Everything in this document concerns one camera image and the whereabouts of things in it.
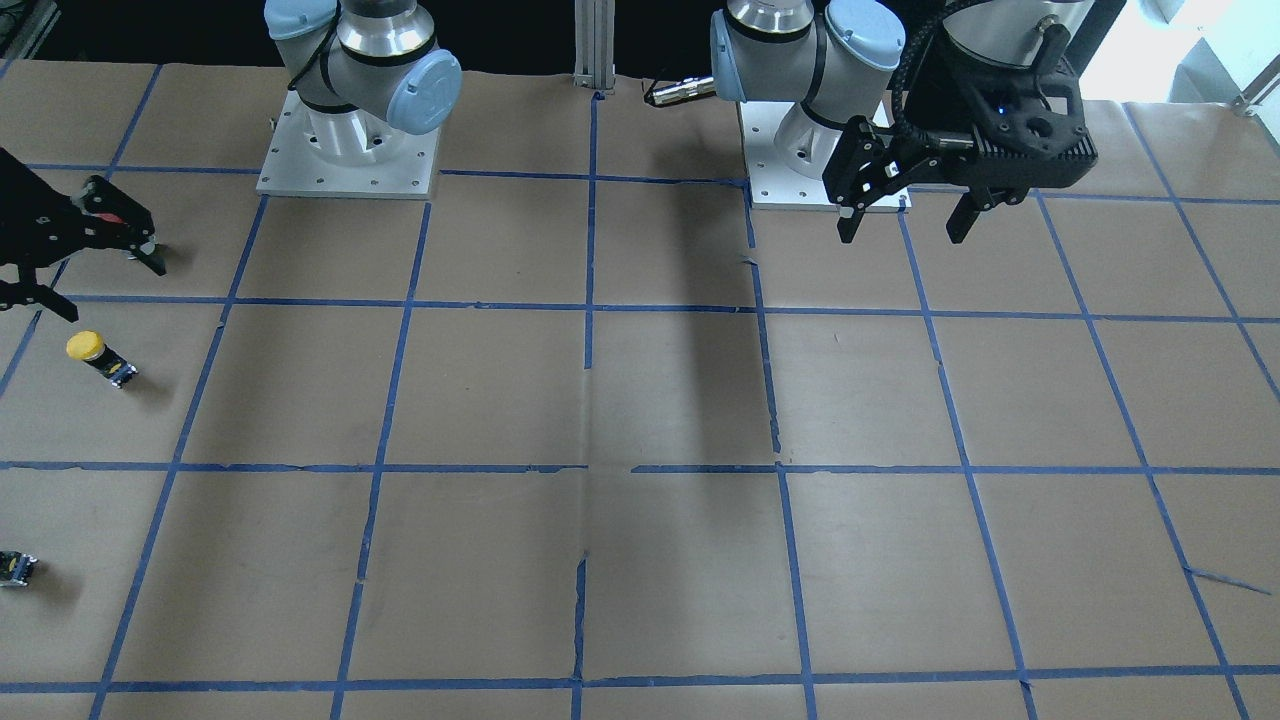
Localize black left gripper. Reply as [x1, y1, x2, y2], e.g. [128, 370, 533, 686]
[822, 26, 1100, 243]

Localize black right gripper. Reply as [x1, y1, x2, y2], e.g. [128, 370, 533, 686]
[1, 149, 166, 323]

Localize yellow push button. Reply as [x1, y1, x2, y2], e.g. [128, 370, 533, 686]
[65, 331, 138, 389]

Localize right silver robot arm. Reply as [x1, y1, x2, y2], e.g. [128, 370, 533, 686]
[1, 1, 463, 322]

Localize red push button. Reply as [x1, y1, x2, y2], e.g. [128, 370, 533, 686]
[0, 550, 38, 588]

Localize silver cable connector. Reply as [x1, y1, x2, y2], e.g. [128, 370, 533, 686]
[643, 76, 717, 108]

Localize aluminium frame post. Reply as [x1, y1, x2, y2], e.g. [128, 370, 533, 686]
[573, 0, 616, 95]

